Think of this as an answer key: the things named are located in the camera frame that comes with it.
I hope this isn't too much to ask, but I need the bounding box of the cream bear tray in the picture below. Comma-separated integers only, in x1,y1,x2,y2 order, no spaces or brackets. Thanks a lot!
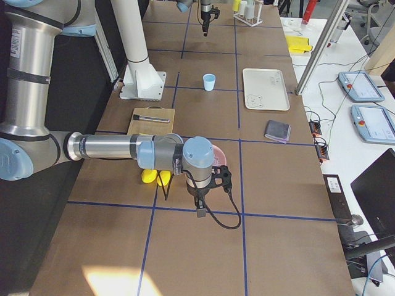
243,68,290,111

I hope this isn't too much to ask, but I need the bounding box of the blue teach pendant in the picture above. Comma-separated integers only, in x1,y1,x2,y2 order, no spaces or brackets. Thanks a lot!
351,105,394,144
338,70,385,102

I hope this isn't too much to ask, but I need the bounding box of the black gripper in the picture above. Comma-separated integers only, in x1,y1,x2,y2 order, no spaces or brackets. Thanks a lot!
187,184,210,218
201,11,211,37

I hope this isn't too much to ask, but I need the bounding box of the pink bowl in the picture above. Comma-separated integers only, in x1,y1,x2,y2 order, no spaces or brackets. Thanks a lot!
212,144,227,167

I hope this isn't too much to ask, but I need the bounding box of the white cup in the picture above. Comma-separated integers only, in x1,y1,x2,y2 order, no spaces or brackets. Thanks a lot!
244,4,255,19

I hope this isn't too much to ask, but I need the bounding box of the yellow cup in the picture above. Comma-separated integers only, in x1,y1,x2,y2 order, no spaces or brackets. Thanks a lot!
232,0,241,12

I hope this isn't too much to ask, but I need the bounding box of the yellow lemon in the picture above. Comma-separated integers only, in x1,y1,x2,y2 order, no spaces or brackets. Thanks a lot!
157,171,172,186
141,169,157,184

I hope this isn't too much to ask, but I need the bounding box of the grey cup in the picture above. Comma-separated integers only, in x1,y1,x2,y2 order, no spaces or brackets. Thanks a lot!
238,1,248,15

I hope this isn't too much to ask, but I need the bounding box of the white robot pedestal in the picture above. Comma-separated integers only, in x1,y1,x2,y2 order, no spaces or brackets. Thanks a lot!
111,0,167,101

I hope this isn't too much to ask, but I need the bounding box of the yellow cloth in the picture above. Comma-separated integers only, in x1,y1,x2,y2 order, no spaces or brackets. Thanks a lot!
285,35,313,54

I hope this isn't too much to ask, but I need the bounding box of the aluminium frame post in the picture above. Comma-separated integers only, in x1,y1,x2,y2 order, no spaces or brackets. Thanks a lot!
295,0,349,95

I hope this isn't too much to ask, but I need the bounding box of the light blue cup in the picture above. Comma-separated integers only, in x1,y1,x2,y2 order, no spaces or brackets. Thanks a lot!
202,73,216,91

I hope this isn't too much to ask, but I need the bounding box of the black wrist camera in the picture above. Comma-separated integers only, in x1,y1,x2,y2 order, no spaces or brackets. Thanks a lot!
213,165,232,193
210,6,220,20

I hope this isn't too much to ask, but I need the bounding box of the white wire cup rack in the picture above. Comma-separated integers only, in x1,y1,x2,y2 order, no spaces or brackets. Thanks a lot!
232,0,264,27

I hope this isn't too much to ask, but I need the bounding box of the wooden cutting board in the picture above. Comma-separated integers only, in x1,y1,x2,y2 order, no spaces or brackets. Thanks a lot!
127,108,175,136

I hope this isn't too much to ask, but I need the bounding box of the black monitor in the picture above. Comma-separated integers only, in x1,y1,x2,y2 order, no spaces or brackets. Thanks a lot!
351,148,394,235

